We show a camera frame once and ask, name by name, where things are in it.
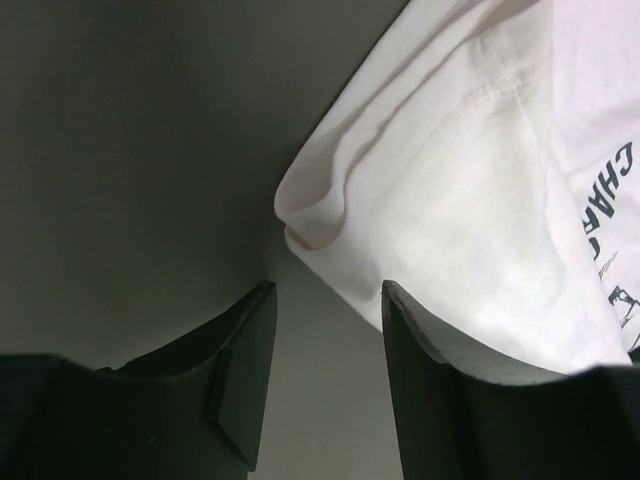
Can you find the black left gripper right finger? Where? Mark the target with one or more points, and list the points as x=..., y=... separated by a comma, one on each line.
x=465, y=411

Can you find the white green ringer t-shirt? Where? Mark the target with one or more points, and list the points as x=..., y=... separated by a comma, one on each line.
x=485, y=156

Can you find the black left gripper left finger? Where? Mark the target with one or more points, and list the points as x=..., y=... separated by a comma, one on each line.
x=192, y=409

